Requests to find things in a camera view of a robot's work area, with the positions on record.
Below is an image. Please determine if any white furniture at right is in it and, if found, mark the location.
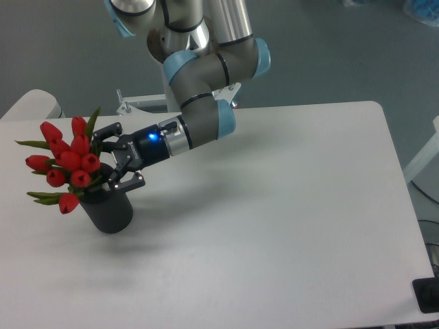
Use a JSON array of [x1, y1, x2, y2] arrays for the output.
[[403, 117, 438, 184]]

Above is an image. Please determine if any white rounded chair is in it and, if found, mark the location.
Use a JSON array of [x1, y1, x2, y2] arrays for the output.
[[1, 89, 66, 122]]

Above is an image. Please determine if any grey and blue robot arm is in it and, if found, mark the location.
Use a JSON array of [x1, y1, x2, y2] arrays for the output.
[[93, 1, 271, 191]]

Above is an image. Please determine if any black device at table edge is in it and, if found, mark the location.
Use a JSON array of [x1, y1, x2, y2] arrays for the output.
[[412, 277, 438, 314]]

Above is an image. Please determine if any blue plastic bag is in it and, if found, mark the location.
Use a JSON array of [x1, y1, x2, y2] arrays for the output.
[[403, 0, 438, 27]]

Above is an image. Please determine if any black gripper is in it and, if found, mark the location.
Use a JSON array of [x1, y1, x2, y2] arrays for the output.
[[91, 122, 170, 191]]

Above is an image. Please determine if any black ribbed cylindrical vase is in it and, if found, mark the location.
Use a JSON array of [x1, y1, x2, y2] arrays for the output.
[[80, 163, 133, 234]]

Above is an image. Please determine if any red tulip bouquet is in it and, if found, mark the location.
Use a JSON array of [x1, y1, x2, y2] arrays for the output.
[[16, 109, 104, 215]]

